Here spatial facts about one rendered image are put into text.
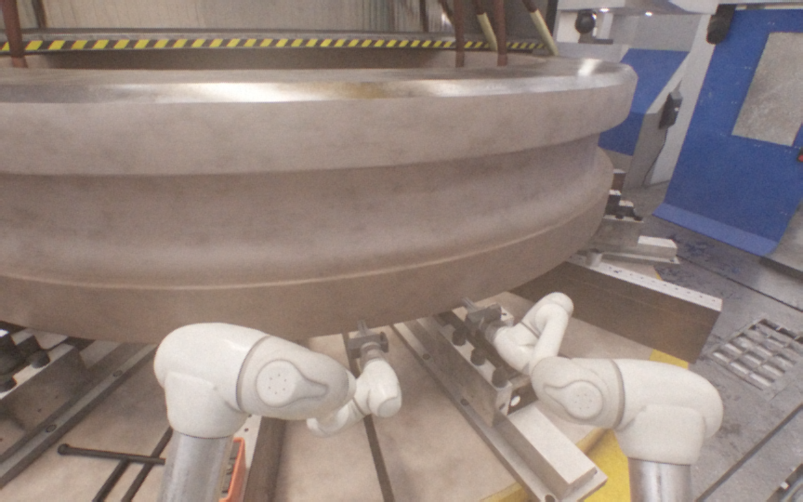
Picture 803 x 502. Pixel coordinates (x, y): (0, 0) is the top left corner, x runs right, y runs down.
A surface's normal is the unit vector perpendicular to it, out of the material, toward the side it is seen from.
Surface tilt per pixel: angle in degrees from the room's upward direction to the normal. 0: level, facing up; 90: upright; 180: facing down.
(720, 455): 0
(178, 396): 57
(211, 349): 26
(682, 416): 45
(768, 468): 0
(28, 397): 90
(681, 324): 90
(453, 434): 0
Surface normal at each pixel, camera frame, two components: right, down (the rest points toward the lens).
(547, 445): 0.02, -0.88
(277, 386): -0.03, -0.29
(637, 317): -0.62, 0.36
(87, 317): -0.11, 0.47
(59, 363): 0.96, 0.15
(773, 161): -0.88, 0.21
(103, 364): 0.92, -0.14
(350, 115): 0.27, 0.46
